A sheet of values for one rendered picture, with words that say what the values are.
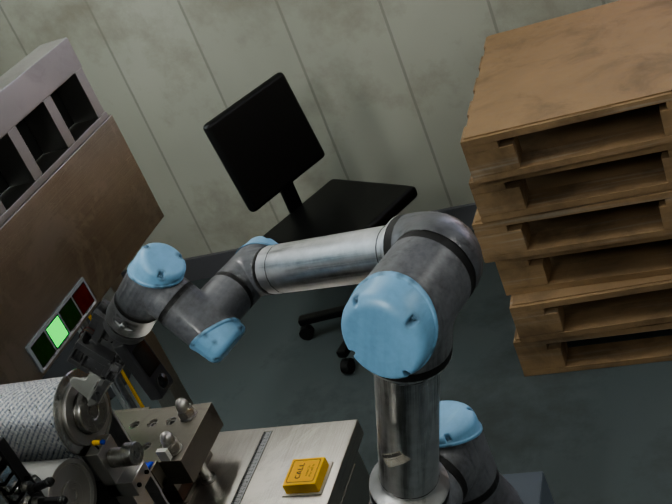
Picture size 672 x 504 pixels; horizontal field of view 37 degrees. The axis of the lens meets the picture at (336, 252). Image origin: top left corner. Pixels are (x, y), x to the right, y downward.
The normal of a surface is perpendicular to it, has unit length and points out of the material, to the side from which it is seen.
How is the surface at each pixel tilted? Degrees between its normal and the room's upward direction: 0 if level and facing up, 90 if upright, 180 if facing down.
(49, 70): 90
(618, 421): 0
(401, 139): 90
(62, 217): 90
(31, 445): 94
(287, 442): 0
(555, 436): 0
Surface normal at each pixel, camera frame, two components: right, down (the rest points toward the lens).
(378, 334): -0.51, 0.48
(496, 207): -0.24, 0.55
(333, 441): -0.35, -0.82
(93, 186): 0.90, -0.15
